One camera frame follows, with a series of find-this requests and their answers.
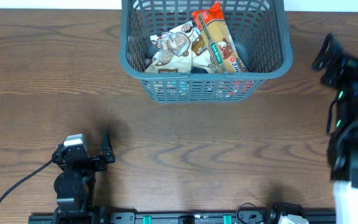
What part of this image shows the orange spaghetti packet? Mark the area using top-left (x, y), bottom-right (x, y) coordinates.
top-left (191, 1), bottom-right (248, 73)

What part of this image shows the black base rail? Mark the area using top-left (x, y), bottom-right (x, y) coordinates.
top-left (28, 203), bottom-right (336, 224)

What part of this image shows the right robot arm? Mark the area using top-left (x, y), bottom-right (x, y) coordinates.
top-left (261, 34), bottom-right (358, 223)

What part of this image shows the beige snack pouch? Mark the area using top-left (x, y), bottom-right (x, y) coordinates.
top-left (191, 27), bottom-right (217, 73)
top-left (145, 21), bottom-right (194, 73)

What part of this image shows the teal wipes packet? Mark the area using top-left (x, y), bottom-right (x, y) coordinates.
top-left (167, 81), bottom-right (189, 95)

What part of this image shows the grey plastic basket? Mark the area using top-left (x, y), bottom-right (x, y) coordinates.
top-left (119, 0), bottom-right (293, 103)

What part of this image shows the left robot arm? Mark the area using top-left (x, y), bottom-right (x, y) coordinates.
top-left (52, 131), bottom-right (115, 223)

